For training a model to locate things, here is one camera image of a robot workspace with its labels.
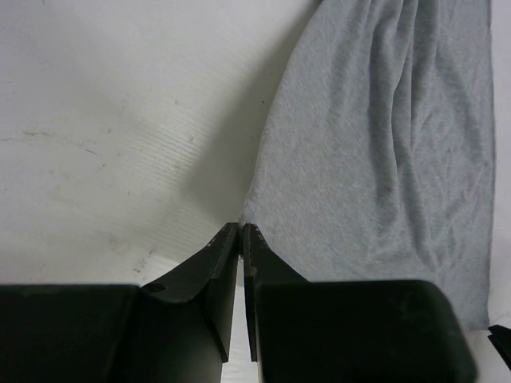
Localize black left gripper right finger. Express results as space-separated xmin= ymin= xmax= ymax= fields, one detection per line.
xmin=242 ymin=224 xmax=477 ymax=382

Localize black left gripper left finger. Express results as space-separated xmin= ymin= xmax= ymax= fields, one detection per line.
xmin=1 ymin=223 xmax=238 ymax=382

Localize grey tank top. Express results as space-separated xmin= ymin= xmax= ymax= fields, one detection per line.
xmin=242 ymin=1 xmax=495 ymax=330

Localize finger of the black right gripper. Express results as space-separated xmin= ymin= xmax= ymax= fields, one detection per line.
xmin=488 ymin=325 xmax=511 ymax=359

